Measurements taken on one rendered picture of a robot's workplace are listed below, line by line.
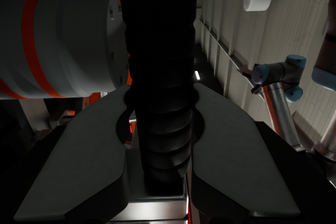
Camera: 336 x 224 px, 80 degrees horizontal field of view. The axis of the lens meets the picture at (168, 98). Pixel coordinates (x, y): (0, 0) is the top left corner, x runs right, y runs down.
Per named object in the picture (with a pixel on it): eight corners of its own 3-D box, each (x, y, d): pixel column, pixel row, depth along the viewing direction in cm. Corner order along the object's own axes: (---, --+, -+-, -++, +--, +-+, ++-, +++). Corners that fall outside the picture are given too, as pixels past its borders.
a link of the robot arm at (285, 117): (278, 188, 79) (245, 71, 88) (301, 181, 81) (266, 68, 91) (301, 195, 68) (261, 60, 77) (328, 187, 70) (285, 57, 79)
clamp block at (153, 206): (52, 202, 13) (73, 243, 16) (189, 198, 13) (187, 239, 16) (80, 148, 18) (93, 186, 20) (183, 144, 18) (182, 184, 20)
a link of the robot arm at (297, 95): (307, 85, 84) (301, 102, 89) (288, 75, 94) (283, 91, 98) (291, 87, 83) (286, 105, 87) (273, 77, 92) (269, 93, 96)
